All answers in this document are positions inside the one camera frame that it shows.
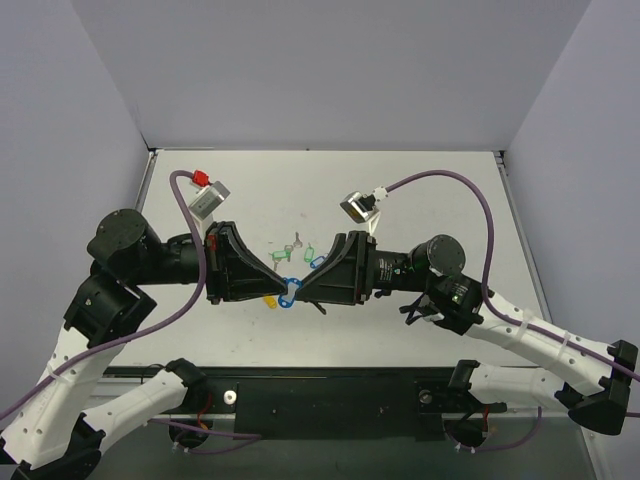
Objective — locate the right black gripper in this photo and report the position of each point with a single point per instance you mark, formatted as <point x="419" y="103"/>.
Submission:
<point x="366" y="268"/>

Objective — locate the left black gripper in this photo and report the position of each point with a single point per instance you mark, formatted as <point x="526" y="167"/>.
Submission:
<point x="214" y="265"/>

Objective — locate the silver key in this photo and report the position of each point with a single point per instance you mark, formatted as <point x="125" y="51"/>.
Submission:
<point x="319" y="307"/>
<point x="297" y="242"/>

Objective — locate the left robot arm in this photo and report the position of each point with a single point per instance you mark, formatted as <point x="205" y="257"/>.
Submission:
<point x="54" y="435"/>

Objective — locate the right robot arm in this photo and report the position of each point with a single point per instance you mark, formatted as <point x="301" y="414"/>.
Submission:
<point x="590" y="381"/>

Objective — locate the small green key tag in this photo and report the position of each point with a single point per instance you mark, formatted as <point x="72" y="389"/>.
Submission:
<point x="309" y="254"/>

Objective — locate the yellow key tag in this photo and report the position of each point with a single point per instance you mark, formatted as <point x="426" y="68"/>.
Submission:
<point x="271" y="302"/>

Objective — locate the green key tag with key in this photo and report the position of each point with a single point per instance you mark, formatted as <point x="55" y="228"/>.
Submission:
<point x="282" y="255"/>

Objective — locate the silver key top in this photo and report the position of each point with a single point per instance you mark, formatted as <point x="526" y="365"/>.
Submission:
<point x="297" y="242"/>

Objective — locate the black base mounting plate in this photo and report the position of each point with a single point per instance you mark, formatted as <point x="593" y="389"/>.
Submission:
<point x="335" y="403"/>

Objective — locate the blue key tag with ring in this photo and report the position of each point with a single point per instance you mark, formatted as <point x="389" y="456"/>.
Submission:
<point x="316" y="262"/>

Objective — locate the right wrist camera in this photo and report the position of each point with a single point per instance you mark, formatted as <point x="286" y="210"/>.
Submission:
<point x="361" y="208"/>

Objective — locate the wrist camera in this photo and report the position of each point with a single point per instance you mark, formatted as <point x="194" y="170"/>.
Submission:
<point x="208" y="199"/>
<point x="361" y="208"/>

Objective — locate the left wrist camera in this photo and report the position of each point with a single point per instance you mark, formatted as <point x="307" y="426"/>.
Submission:
<point x="208" y="199"/>

